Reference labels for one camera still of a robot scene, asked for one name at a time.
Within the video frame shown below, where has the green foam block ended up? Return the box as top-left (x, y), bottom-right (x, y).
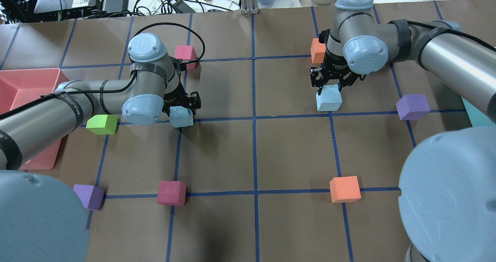
top-left (86, 115), bottom-right (119, 135)

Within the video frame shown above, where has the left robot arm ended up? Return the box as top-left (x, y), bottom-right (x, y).
top-left (1, 33), bottom-right (201, 262)

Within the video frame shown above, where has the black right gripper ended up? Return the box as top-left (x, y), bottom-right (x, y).
top-left (309, 51), bottom-right (366, 96)

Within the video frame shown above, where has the light blue block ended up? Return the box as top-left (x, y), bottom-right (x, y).
top-left (316, 85), bottom-right (343, 112)
top-left (169, 105), bottom-right (194, 128)

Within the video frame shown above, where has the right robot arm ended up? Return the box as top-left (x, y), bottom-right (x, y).
top-left (310, 0), bottom-right (496, 262)

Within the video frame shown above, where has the orange block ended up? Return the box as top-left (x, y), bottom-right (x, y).
top-left (329, 176), bottom-right (362, 203)
top-left (310, 38), bottom-right (327, 64)

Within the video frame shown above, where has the pink plastic tray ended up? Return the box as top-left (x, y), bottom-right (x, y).
top-left (0, 68), bottom-right (70, 171)

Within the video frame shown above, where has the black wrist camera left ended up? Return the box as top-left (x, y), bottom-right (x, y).
top-left (170, 57), bottom-right (187, 76)

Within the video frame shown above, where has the pink block near left arm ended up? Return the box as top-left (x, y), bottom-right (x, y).
top-left (174, 45), bottom-right (197, 63)

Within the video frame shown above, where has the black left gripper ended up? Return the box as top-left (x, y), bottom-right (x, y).
top-left (163, 76), bottom-right (202, 112)

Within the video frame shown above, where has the orange block near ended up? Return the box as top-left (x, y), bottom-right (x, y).
top-left (329, 176), bottom-right (362, 203)

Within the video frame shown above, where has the dark pink block front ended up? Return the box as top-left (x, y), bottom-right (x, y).
top-left (157, 181), bottom-right (187, 207)

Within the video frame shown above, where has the orange block far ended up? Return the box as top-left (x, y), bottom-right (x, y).
top-left (310, 38), bottom-right (327, 64)

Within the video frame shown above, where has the teal plastic bin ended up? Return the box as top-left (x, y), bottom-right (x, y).
top-left (461, 97), bottom-right (496, 127)

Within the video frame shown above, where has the purple block near tray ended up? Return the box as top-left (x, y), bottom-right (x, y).
top-left (73, 184), bottom-right (105, 211)

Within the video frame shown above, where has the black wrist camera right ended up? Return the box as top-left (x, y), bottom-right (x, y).
top-left (318, 29), bottom-right (330, 44)

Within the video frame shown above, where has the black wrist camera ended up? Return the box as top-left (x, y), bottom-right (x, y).
top-left (318, 29), bottom-right (330, 44)
top-left (170, 57), bottom-right (187, 76)

